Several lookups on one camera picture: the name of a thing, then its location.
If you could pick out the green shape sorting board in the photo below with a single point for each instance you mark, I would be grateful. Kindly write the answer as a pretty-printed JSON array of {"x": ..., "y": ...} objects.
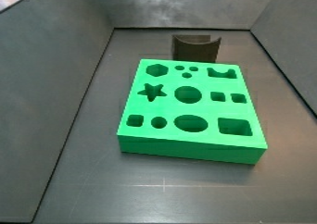
[{"x": 188, "y": 110}]

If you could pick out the black curved holder block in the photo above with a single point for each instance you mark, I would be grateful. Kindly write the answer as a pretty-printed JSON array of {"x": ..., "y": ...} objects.
[{"x": 195, "y": 48}]

